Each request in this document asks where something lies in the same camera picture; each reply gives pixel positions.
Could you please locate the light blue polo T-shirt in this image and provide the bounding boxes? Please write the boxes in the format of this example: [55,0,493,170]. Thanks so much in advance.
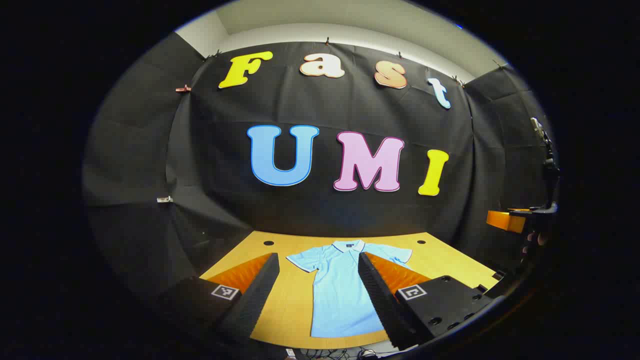
[286,240,413,339]

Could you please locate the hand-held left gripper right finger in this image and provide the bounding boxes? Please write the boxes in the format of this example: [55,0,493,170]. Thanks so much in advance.
[357,251,502,351]

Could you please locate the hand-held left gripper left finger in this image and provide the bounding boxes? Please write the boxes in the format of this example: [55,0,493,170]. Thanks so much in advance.
[157,252,281,347]

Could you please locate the tangled black cables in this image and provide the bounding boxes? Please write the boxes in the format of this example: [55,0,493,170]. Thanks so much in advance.
[299,348,383,360]

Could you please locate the black backdrop cloth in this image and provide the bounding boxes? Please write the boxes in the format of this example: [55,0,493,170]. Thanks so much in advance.
[82,32,557,301]

